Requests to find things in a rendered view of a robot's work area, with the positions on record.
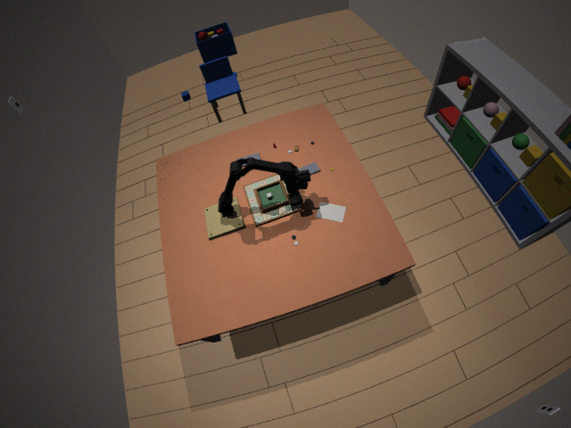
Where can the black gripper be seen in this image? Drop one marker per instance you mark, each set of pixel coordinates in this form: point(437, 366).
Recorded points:
point(295, 197)

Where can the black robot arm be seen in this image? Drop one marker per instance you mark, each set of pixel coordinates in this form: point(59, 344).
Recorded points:
point(286, 170)

